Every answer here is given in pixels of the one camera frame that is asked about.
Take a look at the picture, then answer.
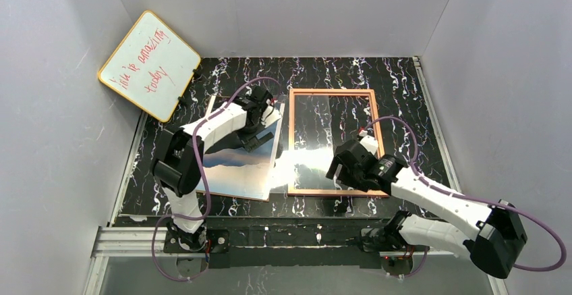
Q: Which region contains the pink wooden picture frame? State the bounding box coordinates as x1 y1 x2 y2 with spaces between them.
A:
287 88 391 198

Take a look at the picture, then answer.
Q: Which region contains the clear acrylic sheet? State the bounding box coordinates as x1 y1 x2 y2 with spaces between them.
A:
268 94 380 193

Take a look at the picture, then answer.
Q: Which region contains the landscape photo board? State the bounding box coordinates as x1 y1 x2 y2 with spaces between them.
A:
197 101 284 201

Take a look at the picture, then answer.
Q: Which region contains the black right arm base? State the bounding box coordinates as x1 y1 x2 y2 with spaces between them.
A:
358 227 430 257

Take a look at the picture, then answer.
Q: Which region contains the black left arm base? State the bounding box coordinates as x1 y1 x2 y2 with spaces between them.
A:
163 227 230 254

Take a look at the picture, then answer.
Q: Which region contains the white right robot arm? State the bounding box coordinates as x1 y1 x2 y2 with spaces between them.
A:
326 136 527 279

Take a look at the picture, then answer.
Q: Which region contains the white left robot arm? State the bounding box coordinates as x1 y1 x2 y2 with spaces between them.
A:
150 86 282 234

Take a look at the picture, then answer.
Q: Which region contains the black marble pattern board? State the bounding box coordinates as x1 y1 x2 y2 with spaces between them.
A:
115 57 455 226

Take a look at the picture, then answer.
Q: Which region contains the yellow rimmed whiteboard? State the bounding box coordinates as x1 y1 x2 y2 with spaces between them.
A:
97 10 202 123

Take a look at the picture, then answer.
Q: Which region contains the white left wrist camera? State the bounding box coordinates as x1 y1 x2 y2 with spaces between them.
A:
262 105 282 128

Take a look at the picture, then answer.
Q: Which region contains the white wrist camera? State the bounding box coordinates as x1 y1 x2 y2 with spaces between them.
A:
359 134 379 155
262 105 282 128

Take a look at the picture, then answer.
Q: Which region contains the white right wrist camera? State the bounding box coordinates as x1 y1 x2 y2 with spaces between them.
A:
359 134 379 155

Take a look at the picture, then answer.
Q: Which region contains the aluminium rail frame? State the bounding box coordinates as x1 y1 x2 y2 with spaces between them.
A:
95 57 514 278

